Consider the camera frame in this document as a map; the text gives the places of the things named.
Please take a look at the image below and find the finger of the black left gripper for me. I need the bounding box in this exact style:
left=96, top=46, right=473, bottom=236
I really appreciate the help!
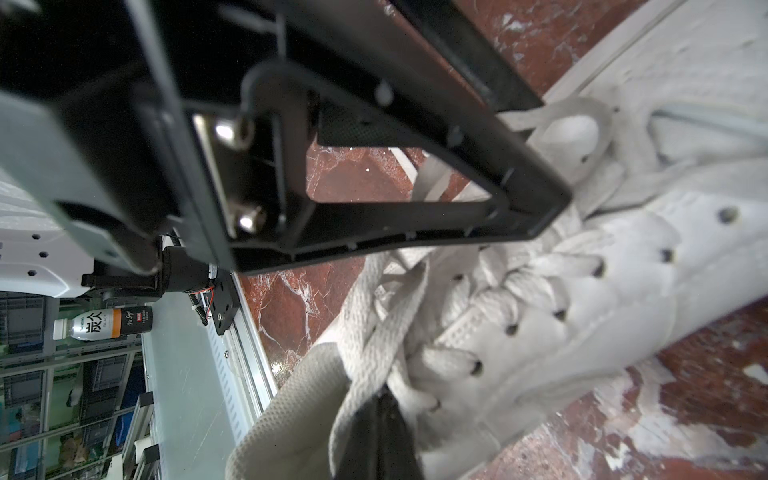
left=179, top=1, right=571, bottom=273

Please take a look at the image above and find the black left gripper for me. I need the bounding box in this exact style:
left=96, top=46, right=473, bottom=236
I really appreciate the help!
left=1, top=1, right=235, bottom=274

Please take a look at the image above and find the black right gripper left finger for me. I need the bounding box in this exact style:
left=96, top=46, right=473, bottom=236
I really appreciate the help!
left=334, top=396, right=379, bottom=480

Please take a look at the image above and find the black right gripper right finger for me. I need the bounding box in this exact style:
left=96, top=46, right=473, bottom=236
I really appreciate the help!
left=377, top=389, right=423, bottom=480

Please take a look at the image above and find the white shoelace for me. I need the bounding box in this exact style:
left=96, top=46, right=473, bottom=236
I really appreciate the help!
left=329, top=97, right=623, bottom=473

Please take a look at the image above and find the white sneaker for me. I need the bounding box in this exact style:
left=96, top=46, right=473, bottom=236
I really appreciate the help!
left=225, top=1, right=767, bottom=479

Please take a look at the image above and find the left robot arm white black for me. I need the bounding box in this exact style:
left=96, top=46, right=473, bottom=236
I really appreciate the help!
left=1, top=1, right=572, bottom=297

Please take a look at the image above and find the drink bottle black label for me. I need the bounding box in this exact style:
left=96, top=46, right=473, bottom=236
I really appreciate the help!
left=52, top=305, right=154, bottom=343

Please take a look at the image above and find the aluminium frame rail base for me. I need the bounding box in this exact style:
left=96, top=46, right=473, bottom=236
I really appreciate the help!
left=207, top=273, right=278, bottom=442

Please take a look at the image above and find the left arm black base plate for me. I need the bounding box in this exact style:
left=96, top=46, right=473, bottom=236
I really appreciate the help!
left=189, top=266, right=241, bottom=336

